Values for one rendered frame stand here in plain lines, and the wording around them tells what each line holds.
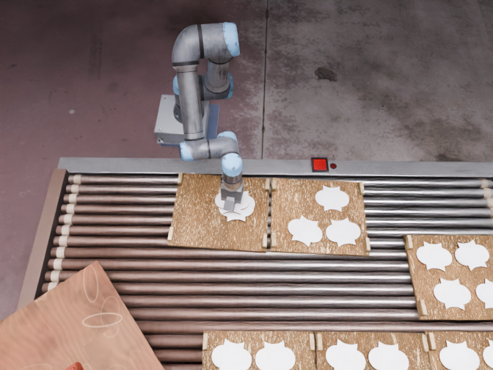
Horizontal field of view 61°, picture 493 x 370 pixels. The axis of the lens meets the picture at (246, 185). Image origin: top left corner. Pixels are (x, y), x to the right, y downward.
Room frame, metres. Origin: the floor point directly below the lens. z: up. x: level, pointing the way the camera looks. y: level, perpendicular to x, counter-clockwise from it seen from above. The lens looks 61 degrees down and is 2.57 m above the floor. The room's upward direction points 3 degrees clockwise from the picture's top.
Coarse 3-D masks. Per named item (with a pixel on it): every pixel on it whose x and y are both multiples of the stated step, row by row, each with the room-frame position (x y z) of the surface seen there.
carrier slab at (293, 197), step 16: (272, 192) 0.89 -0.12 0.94; (288, 192) 0.89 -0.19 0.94; (304, 192) 0.90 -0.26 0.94; (352, 192) 0.91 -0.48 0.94; (272, 208) 0.81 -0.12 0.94; (288, 208) 0.81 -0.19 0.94; (304, 208) 0.81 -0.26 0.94; (320, 208) 0.82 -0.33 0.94; (352, 208) 0.83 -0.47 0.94; (272, 224) 0.73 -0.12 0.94; (320, 224) 0.74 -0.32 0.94; (288, 240) 0.66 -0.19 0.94; (320, 240) 0.67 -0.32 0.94; (368, 256) 0.62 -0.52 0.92
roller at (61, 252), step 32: (64, 256) 0.55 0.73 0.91; (96, 256) 0.56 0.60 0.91; (128, 256) 0.57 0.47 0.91; (160, 256) 0.57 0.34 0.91; (192, 256) 0.58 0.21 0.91; (224, 256) 0.59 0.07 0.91; (256, 256) 0.59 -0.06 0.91; (288, 256) 0.60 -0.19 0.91; (320, 256) 0.61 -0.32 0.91; (352, 256) 0.61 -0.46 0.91; (384, 256) 0.62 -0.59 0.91
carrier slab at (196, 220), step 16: (192, 176) 0.95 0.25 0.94; (208, 176) 0.95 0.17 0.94; (192, 192) 0.87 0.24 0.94; (208, 192) 0.87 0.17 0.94; (256, 192) 0.88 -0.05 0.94; (176, 208) 0.78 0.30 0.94; (192, 208) 0.79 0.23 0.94; (208, 208) 0.79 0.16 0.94; (256, 208) 0.80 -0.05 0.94; (176, 224) 0.71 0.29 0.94; (192, 224) 0.71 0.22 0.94; (208, 224) 0.72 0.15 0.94; (224, 224) 0.72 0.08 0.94; (240, 224) 0.73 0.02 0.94; (256, 224) 0.73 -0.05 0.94; (176, 240) 0.64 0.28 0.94; (192, 240) 0.64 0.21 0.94; (208, 240) 0.65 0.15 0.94; (224, 240) 0.65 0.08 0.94; (240, 240) 0.65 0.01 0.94; (256, 240) 0.66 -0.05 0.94
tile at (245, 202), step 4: (216, 196) 0.84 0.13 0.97; (220, 196) 0.84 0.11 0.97; (244, 196) 0.84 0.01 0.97; (216, 200) 0.81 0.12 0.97; (220, 200) 0.81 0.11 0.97; (244, 200) 0.82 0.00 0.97; (248, 200) 0.82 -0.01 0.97; (216, 204) 0.80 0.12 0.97; (220, 204) 0.80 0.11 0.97; (236, 204) 0.80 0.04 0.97; (240, 204) 0.80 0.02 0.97; (244, 204) 0.80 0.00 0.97; (248, 204) 0.80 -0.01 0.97; (236, 208) 0.78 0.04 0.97; (240, 208) 0.78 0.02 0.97; (244, 208) 0.79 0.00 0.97; (224, 212) 0.76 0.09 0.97; (228, 212) 0.76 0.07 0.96; (232, 212) 0.77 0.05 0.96; (236, 212) 0.76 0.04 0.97; (240, 212) 0.76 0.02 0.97
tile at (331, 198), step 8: (320, 192) 0.89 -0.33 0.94; (328, 192) 0.90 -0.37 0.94; (336, 192) 0.90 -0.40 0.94; (344, 192) 0.90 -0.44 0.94; (320, 200) 0.85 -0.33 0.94; (328, 200) 0.86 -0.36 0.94; (336, 200) 0.86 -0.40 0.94; (344, 200) 0.86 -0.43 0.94; (328, 208) 0.82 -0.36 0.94; (336, 208) 0.82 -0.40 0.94
